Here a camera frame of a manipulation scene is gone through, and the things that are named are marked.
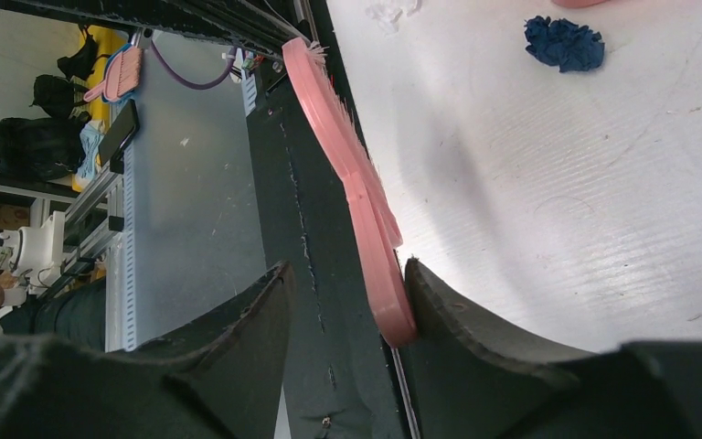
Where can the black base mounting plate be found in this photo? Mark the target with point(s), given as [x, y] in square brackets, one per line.
[213, 197]

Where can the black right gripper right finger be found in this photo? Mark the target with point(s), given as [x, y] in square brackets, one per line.
[473, 374]

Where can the black bag background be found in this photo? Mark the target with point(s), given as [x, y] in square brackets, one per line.
[41, 149]

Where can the dark blue paper scrap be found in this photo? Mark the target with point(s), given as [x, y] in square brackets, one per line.
[564, 44]

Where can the pink plastic dustpan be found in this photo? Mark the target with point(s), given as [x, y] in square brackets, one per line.
[576, 4]

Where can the black smartphone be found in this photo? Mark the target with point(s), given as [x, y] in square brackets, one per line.
[122, 131]

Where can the white paper scrap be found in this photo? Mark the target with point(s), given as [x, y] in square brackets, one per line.
[388, 13]

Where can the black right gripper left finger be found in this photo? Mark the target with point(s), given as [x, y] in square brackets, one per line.
[225, 368]

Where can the pink hand brush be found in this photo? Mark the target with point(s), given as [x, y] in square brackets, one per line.
[375, 227]

